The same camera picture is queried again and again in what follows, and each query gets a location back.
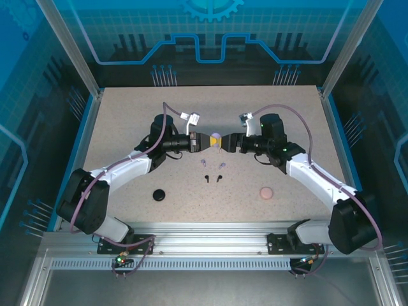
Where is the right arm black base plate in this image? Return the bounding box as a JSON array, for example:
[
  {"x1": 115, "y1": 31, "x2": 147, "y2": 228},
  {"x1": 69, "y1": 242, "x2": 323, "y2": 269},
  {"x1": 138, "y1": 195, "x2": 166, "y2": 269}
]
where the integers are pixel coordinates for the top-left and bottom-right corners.
[{"x1": 266, "y1": 232, "x2": 326, "y2": 256}]

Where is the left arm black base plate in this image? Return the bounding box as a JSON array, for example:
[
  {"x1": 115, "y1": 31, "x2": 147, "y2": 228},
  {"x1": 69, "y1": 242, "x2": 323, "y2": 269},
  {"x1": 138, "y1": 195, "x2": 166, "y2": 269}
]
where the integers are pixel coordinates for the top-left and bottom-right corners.
[{"x1": 96, "y1": 233, "x2": 156, "y2": 256}]

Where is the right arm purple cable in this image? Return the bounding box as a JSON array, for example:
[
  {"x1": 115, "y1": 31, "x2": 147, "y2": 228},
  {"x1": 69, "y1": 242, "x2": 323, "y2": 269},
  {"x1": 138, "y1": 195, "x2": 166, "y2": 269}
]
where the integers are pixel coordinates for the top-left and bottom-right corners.
[{"x1": 251, "y1": 104, "x2": 383, "y2": 278}]

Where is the small circuit board with LEDs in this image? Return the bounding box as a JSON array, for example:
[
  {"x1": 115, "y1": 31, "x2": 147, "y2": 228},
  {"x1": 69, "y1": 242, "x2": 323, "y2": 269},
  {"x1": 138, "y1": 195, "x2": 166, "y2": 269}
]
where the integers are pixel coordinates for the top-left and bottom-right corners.
[
  {"x1": 113, "y1": 251, "x2": 133, "y2": 267},
  {"x1": 293, "y1": 254, "x2": 319, "y2": 267}
]

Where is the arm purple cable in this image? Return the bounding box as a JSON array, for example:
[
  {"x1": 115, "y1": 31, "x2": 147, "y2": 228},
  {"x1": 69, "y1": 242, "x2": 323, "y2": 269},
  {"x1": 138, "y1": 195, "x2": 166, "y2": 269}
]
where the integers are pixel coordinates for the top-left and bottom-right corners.
[
  {"x1": 68, "y1": 101, "x2": 184, "y2": 278},
  {"x1": 251, "y1": 104, "x2": 383, "y2": 278}
]

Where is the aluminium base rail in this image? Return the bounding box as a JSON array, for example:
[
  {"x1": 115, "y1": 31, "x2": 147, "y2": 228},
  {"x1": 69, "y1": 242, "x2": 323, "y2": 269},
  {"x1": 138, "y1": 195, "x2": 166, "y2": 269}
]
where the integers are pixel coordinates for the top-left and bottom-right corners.
[{"x1": 41, "y1": 221, "x2": 383, "y2": 256}]

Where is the slotted grey cable duct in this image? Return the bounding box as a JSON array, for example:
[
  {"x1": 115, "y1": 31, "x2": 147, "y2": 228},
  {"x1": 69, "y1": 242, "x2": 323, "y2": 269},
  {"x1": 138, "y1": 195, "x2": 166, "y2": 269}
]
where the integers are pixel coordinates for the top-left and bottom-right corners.
[{"x1": 50, "y1": 258, "x2": 293, "y2": 272}]

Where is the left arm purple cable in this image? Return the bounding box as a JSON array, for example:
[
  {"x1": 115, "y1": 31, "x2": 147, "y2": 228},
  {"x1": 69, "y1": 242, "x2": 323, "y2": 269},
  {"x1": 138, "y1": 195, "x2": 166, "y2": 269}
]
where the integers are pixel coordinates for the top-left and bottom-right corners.
[{"x1": 68, "y1": 101, "x2": 184, "y2": 278}]

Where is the aluminium frame post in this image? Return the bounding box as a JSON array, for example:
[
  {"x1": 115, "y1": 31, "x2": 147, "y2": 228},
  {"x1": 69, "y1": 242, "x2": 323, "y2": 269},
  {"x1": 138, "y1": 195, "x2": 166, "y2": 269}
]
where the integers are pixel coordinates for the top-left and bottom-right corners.
[
  {"x1": 320, "y1": 0, "x2": 385, "y2": 99},
  {"x1": 35, "y1": 0, "x2": 105, "y2": 98}
]

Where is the aluminium table side rail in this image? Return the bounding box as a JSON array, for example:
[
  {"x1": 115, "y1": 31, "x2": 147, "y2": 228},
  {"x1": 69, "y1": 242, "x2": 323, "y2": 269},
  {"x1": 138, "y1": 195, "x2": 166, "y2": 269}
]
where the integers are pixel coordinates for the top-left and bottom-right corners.
[
  {"x1": 320, "y1": 89, "x2": 377, "y2": 232},
  {"x1": 47, "y1": 91, "x2": 105, "y2": 232}
]

